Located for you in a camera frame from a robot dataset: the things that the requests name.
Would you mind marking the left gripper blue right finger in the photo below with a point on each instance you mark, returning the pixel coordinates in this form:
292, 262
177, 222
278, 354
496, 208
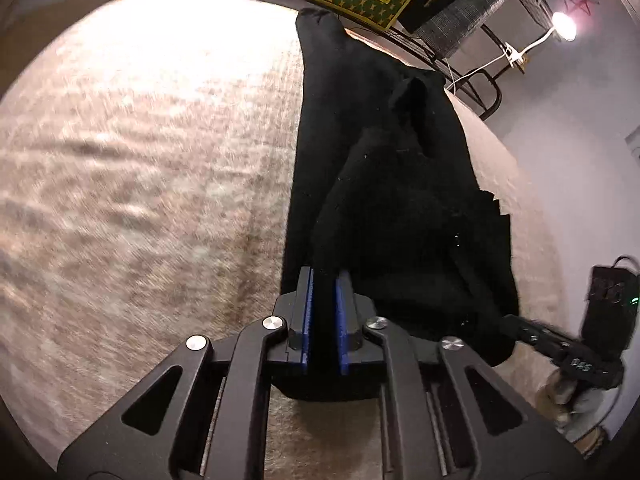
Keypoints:
348, 326

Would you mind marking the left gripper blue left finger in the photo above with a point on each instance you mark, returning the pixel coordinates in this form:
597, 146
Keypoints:
299, 322

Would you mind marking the black long-sleeve sweater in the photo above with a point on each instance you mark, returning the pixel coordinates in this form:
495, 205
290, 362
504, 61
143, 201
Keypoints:
384, 190

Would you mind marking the right hand grey glove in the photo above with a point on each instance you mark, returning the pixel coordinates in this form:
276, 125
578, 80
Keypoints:
574, 408

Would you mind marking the grey plaid long coat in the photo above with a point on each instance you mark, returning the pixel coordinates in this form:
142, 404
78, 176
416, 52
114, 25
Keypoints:
444, 24

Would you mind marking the white clip-on lamp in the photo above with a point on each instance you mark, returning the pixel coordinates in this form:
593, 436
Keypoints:
562, 25

